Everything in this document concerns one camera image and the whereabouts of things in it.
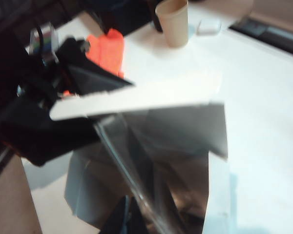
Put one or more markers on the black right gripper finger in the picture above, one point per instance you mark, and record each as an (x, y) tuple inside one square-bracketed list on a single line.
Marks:
[(124, 219)]

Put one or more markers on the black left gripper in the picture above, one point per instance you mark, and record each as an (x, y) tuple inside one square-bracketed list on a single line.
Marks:
[(19, 68)]

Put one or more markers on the grey white mask box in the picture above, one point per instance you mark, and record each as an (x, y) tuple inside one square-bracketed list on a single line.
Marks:
[(149, 97)]

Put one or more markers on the black mask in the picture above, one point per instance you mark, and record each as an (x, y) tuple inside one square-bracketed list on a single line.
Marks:
[(141, 170)]

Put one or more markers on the beige paper cup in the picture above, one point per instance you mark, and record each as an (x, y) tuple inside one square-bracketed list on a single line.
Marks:
[(175, 24)]

